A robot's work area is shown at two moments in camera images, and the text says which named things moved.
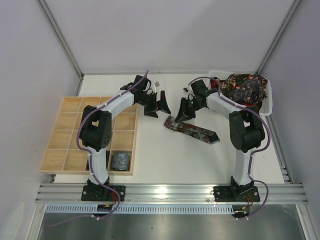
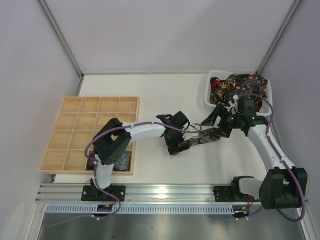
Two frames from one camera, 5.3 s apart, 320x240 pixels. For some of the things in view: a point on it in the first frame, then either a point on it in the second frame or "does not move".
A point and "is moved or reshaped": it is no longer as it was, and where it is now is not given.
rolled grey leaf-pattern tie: (120, 161) does not move
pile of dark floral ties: (246, 89) does not move
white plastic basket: (266, 108) does not move
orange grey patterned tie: (198, 134) is moved or reshaped
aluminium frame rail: (171, 193) does not move
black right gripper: (189, 109) -> (223, 122)
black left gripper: (153, 104) -> (173, 144)
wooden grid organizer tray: (62, 154) does not move
